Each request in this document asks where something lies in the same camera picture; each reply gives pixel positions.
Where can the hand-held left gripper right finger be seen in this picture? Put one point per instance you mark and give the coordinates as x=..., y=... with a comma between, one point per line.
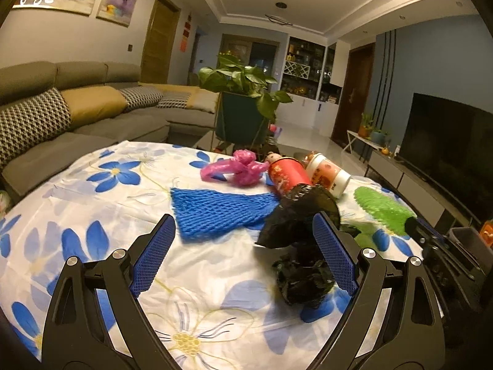
x=335, y=254

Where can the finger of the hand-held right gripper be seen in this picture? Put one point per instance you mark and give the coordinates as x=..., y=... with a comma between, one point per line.
x=423, y=231

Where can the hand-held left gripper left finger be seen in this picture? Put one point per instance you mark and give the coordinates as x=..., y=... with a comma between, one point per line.
x=152, y=254

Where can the grey plastic bin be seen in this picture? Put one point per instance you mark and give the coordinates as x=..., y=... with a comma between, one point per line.
x=464, y=239

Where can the green foam net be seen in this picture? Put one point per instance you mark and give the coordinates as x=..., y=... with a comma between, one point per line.
x=377, y=204

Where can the dark translucent plastic bag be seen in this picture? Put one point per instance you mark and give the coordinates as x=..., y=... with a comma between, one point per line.
x=300, y=208

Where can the orange print paper cup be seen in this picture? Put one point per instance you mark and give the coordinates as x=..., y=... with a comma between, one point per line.
x=327, y=175

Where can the blue foam net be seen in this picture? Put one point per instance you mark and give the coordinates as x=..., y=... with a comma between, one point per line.
x=219, y=212

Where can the red paper cup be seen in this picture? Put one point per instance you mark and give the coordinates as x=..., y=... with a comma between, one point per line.
x=289, y=175

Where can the small pink plastic bag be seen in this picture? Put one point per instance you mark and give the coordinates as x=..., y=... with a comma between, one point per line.
x=246, y=171

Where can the blue floral tablecloth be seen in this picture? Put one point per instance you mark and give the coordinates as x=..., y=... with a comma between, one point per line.
x=115, y=208

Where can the grey television cabinet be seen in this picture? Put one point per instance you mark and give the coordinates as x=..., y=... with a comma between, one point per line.
x=389, y=173

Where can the black television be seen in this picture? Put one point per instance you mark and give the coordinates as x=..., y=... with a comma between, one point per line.
x=446, y=142

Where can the plant in blue pot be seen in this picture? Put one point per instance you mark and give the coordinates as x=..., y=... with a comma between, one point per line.
x=378, y=137

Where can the white folding side table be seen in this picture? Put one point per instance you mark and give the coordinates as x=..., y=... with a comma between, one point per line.
x=356, y=140

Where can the small pig figure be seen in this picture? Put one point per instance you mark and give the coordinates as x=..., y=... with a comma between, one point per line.
x=272, y=157

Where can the plant in orange pot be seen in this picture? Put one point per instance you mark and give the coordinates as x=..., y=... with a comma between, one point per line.
x=365, y=129

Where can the grey sectional sofa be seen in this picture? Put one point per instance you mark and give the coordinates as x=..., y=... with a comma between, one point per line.
x=127, y=123

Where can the pink bag on floor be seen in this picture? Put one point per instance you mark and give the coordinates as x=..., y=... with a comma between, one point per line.
x=275, y=131

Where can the white display cabinet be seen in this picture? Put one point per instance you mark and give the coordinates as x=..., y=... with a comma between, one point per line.
x=304, y=111

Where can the dark wooden door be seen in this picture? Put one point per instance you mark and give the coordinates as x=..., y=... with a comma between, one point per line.
x=352, y=96

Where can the white crumpled bag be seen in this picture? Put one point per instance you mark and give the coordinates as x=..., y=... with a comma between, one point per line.
x=4, y=204

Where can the pothos in teal planter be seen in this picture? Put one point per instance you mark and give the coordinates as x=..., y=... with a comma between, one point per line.
x=238, y=119

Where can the yellow cushion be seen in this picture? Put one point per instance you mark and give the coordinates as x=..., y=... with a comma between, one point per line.
x=94, y=104

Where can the large houndstooth cushion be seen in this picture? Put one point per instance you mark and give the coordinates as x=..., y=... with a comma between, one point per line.
x=34, y=119

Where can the light wooden door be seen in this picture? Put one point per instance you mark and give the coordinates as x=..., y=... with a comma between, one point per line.
x=160, y=42

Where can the red wall decorations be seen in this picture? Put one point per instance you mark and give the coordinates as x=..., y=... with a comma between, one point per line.
x=186, y=32

